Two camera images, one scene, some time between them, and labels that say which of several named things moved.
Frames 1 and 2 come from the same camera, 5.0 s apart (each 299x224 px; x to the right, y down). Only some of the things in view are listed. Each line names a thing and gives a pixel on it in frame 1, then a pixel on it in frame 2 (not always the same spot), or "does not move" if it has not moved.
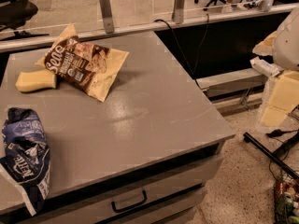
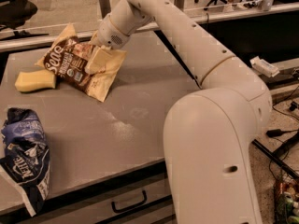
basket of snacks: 286,201 does not move
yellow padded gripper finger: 265,48 to 109,35
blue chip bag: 26,160 does not move
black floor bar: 291,171 does not move
